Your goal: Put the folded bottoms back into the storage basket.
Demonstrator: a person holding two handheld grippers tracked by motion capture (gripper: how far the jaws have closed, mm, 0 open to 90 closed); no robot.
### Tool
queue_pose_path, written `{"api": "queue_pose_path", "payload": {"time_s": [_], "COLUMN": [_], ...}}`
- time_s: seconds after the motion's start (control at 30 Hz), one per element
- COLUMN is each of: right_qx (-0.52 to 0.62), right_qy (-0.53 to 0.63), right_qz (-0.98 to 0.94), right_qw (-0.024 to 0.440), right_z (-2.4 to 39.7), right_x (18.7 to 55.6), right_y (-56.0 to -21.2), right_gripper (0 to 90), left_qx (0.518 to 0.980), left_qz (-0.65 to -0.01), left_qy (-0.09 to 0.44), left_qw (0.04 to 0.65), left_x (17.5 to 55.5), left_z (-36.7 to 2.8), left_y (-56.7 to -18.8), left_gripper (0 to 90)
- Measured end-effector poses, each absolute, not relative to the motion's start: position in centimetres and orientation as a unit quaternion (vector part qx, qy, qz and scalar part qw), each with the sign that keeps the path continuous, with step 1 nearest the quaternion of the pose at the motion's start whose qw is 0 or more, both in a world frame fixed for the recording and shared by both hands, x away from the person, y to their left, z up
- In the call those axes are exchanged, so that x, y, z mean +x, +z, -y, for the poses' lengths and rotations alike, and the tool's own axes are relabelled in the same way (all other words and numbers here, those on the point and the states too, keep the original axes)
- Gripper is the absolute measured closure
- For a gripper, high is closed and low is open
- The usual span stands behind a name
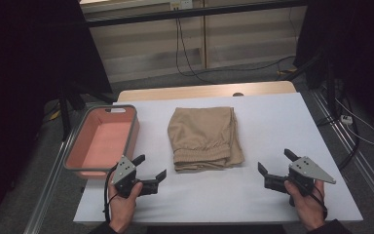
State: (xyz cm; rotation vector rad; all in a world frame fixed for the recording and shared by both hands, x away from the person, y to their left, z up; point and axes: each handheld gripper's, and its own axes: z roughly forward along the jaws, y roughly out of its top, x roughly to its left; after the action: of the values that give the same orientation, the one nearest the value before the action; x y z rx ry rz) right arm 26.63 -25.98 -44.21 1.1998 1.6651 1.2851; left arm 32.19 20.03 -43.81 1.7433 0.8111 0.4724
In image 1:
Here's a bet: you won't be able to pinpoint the white wall socket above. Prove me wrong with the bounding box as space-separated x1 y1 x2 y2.
169 0 194 11

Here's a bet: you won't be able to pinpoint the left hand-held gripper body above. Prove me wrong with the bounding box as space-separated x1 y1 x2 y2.
111 155 144 199

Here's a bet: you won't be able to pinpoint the person's right hand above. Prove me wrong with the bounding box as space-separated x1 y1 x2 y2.
284 179 326 232

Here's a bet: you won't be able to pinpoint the black hanging cable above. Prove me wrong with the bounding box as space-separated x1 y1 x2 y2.
174 18 213 85

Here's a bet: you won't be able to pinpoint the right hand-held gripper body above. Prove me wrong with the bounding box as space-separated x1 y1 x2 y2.
285 156 337 198

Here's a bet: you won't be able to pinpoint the white cable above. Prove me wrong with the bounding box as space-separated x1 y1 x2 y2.
334 97 374 146

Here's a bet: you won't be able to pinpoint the khaki pants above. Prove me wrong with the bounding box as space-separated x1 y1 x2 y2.
167 106 245 173

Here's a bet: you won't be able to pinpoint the person's left hand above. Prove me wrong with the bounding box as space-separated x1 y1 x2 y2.
107 176 144 234

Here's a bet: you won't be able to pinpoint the thick black floor cable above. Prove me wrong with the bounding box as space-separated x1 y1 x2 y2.
316 79 360 172

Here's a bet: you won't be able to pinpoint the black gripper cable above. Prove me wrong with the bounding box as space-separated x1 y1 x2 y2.
102 165 119 223
307 184 328 220

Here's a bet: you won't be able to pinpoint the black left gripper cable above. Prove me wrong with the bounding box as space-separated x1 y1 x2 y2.
102 165 119 223

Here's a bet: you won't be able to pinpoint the black metal stand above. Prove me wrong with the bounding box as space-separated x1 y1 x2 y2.
57 82 119 142
278 52 339 122

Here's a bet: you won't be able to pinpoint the light wooden table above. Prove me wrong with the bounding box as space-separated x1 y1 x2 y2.
116 80 297 103

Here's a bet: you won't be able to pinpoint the pink basket with grey rim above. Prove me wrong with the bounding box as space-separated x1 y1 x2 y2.
62 104 140 180

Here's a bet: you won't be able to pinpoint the light wooden shelf unit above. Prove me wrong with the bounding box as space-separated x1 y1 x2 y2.
79 0 308 84

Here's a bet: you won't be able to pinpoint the black metal crossbar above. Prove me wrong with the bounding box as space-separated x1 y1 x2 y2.
85 0 308 28

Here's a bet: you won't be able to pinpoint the white table mat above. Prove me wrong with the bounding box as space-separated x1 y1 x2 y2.
73 92 364 225

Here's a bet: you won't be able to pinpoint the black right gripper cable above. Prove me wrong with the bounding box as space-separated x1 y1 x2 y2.
307 184 328 220

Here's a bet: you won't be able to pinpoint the dark curtain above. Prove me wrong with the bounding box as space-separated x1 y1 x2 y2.
0 0 113 225
293 0 374 135

